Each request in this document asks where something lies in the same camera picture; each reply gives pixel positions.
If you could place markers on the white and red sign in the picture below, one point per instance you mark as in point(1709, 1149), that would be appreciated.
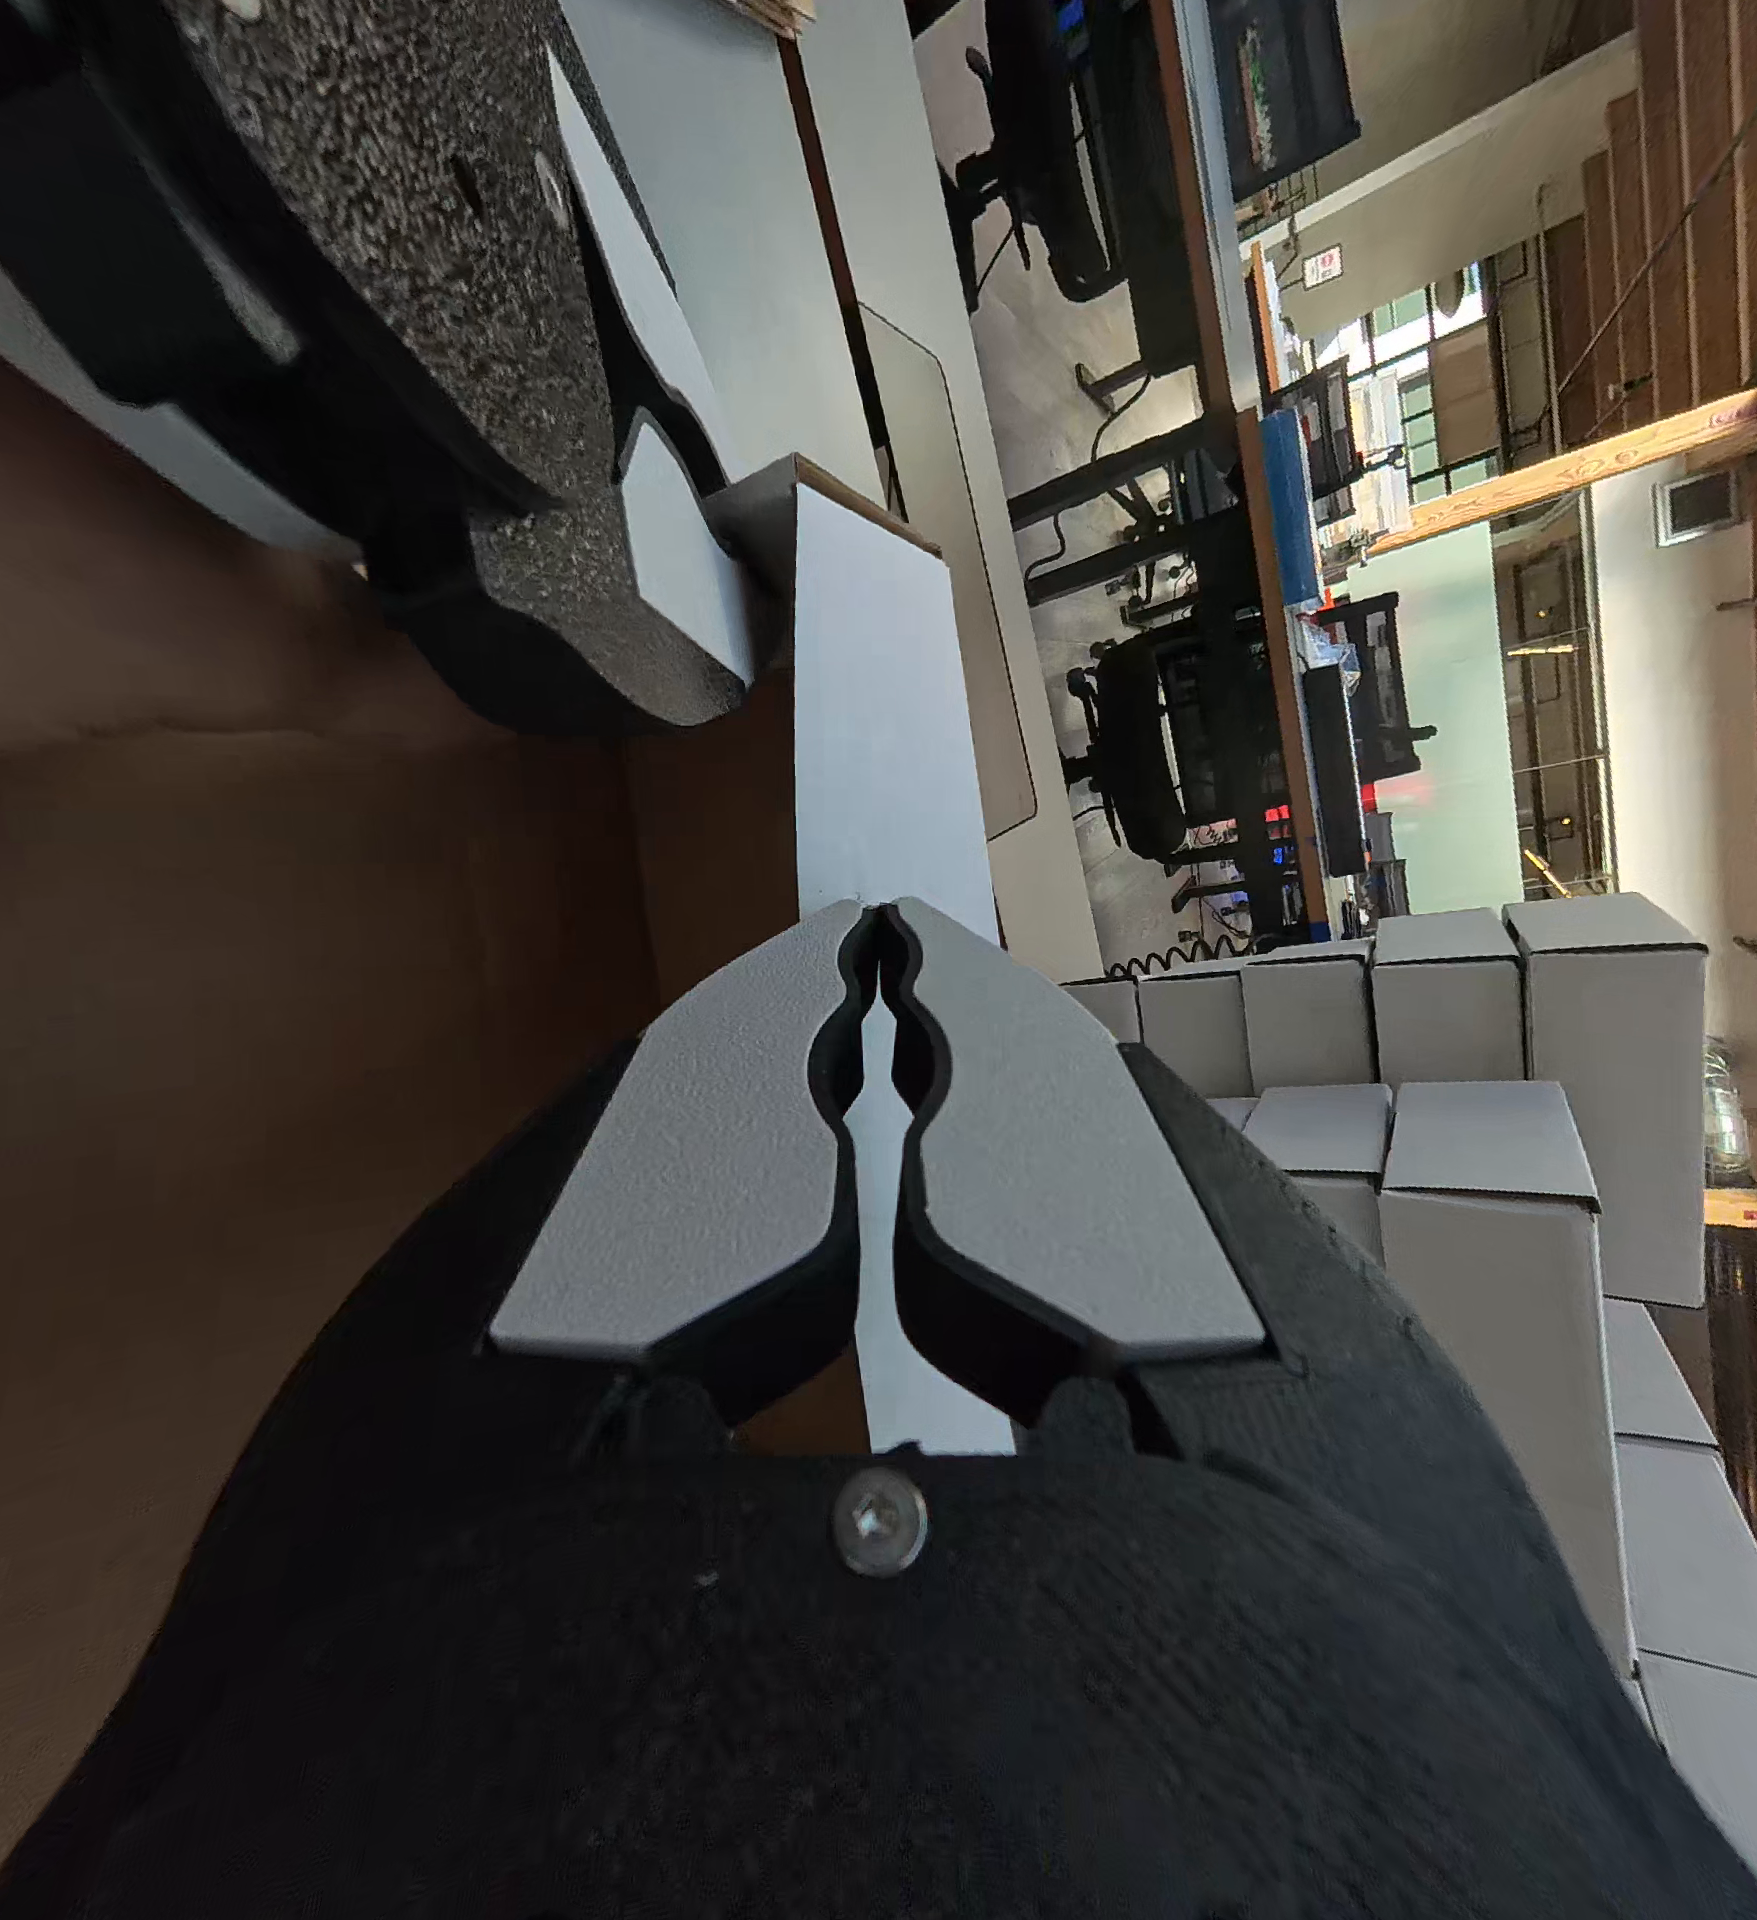
point(1323, 272)

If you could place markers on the stack of white boxes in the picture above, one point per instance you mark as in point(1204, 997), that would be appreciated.
point(1463, 1184)

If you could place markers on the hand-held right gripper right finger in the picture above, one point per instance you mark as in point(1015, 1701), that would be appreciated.
point(1074, 1184)

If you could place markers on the white cardboard box brown inside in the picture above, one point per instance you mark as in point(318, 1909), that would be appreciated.
point(293, 976)

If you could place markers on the black computer monitor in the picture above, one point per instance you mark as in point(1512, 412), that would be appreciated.
point(1335, 765)

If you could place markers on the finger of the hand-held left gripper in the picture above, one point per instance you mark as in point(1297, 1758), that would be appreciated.
point(630, 256)
point(675, 555)

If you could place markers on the grey desk with black legs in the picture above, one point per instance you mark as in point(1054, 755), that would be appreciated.
point(1244, 451)

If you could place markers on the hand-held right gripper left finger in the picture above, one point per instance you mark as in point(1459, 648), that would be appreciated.
point(682, 1171)

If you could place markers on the black mesh crate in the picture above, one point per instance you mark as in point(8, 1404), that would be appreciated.
point(1335, 437)

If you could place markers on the black mesh office chair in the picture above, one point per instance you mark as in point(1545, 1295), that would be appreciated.
point(1283, 89)

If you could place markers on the blue tray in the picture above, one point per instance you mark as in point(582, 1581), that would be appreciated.
point(1292, 512)

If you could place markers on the wall vent grille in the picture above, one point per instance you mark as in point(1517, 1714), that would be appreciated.
point(1698, 508)

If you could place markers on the wooden column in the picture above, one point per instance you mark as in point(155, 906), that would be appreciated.
point(1568, 473)

